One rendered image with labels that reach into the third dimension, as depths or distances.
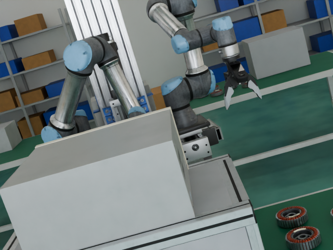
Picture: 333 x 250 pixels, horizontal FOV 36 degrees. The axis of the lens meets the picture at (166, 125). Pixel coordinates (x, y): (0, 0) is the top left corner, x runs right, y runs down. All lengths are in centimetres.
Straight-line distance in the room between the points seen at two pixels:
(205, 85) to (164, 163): 131
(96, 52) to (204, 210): 106
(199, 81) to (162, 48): 584
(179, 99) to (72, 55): 60
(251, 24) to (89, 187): 674
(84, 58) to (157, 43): 622
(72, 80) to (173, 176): 107
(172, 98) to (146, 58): 588
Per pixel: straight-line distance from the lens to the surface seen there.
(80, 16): 258
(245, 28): 782
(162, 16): 224
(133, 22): 828
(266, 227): 194
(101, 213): 126
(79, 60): 211
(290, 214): 194
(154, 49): 829
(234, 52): 201
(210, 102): 425
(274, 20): 792
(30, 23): 798
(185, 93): 245
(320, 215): 195
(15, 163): 449
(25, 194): 127
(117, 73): 224
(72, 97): 223
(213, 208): 128
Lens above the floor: 162
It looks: 13 degrees down
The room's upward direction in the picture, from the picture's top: 17 degrees counter-clockwise
